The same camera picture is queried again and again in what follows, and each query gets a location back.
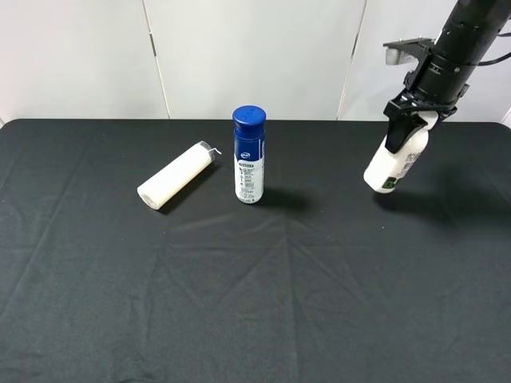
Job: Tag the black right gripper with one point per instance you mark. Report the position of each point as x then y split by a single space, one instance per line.
404 120

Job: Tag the white bottle green label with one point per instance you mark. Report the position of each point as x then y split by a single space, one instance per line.
387 168

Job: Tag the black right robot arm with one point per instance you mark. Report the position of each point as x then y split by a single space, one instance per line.
444 66

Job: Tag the blue capped white bottle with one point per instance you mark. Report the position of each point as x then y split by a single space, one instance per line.
249 135

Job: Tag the black tablecloth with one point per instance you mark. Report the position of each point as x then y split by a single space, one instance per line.
321 281

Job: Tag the white wrapped cylinder roll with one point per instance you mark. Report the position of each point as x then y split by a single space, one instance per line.
162 186

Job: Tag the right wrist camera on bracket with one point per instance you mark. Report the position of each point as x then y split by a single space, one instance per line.
404 51

